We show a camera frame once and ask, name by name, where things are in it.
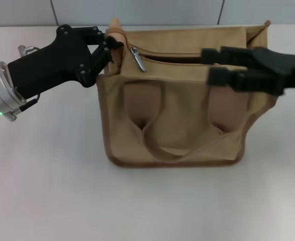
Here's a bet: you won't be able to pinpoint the silver metal zipper pull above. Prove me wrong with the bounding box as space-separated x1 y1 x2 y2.
130 46 148 73

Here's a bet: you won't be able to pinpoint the khaki canvas food bag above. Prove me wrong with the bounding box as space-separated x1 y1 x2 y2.
96 17 278 168

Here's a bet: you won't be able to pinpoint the silver plug with grey cable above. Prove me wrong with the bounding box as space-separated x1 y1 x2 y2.
17 44 40 57

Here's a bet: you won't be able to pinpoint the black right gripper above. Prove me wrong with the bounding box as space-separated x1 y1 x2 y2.
202 46 295 96

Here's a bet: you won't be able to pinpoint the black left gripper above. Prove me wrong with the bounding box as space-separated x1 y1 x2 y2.
8 24 124 97

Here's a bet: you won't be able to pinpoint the black cable with metal plug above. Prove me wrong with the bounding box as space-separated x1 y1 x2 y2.
3 93 42 123

